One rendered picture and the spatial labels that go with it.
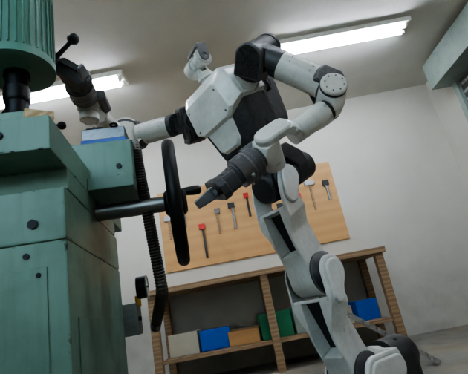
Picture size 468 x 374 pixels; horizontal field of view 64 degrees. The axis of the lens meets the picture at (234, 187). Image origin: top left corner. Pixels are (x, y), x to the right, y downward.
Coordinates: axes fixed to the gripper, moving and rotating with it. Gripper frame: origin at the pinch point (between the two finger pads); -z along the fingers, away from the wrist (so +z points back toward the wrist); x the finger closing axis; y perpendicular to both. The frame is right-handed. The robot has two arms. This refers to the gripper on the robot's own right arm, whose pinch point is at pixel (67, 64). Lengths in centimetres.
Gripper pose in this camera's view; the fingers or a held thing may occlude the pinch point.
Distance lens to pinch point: 126.5
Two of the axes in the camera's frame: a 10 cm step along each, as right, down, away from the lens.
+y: -4.9, 8.1, -3.3
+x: 8.7, 4.9, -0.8
